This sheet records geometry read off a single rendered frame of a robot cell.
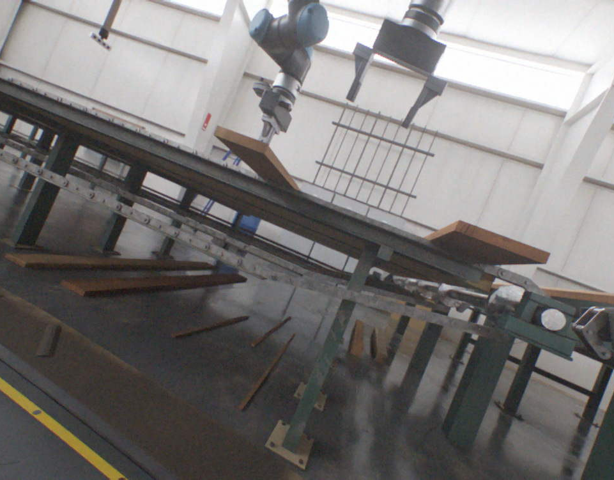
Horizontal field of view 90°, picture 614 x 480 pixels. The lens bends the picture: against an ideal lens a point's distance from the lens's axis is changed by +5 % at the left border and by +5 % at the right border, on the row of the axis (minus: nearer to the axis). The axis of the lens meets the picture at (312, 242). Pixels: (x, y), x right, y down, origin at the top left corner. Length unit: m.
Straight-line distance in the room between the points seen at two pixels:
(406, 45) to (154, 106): 9.61
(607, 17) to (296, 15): 7.93
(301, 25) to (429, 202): 6.72
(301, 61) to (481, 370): 1.76
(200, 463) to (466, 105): 8.07
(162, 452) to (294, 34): 1.12
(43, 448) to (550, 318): 0.95
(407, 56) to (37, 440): 0.82
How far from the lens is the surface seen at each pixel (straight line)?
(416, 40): 0.71
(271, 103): 0.90
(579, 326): 1.18
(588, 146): 7.35
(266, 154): 0.79
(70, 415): 0.60
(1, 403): 0.62
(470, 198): 7.60
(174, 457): 1.08
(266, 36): 0.93
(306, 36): 0.83
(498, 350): 2.05
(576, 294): 1.50
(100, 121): 1.49
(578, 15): 8.49
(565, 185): 7.12
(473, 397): 2.08
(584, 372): 8.44
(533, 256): 0.83
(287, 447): 1.26
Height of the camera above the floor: 0.68
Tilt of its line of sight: 1 degrees up
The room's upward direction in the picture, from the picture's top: 23 degrees clockwise
